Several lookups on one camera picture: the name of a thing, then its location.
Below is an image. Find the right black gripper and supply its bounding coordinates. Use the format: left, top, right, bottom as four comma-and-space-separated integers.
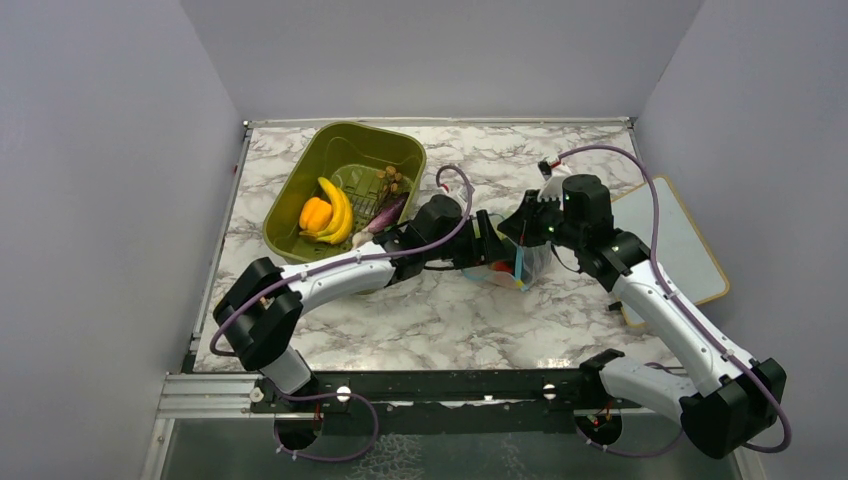
497, 190, 585, 252

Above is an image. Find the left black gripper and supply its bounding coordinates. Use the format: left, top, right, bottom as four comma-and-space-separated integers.
425, 211, 513, 271

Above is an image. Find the clear zip top bag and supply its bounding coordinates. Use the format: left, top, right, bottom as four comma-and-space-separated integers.
461, 213, 554, 291

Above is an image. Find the red fake tomato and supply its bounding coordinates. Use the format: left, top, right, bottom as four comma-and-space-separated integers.
489, 261, 514, 276

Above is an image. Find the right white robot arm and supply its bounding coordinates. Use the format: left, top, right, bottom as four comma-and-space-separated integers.
497, 174, 787, 459

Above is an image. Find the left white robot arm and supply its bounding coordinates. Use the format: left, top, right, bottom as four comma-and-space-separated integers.
210, 194, 514, 411

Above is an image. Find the purple fake eggplant in bin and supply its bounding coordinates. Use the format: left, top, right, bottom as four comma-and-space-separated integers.
362, 192, 410, 234

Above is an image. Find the brown fake nut cluster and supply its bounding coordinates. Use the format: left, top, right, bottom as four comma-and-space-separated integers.
376, 166, 404, 197

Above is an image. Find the white red fake radish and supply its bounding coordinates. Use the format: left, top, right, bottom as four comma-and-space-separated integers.
351, 229, 373, 249

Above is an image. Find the yellow fake banana bunch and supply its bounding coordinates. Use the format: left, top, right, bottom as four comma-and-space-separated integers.
299, 177, 354, 245

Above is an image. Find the orange fake bell pepper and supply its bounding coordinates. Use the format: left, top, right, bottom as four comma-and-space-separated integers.
298, 197, 333, 233

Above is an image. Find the olive green plastic bin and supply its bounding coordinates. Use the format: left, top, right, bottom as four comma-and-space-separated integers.
263, 122, 426, 264

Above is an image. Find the white board with yellow rim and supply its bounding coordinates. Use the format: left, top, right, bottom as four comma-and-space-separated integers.
612, 176, 730, 305

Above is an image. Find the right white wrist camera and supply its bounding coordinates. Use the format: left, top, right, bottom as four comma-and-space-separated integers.
537, 160, 573, 202

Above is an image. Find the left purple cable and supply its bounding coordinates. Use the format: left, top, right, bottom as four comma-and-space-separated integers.
209, 164, 476, 359

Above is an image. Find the purple cable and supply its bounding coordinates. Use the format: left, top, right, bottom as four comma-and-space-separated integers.
556, 144, 794, 456
209, 164, 476, 359

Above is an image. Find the black mounting rail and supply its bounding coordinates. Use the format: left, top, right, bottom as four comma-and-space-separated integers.
249, 368, 636, 436

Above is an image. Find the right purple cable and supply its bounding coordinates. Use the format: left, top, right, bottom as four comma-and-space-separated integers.
556, 144, 794, 456

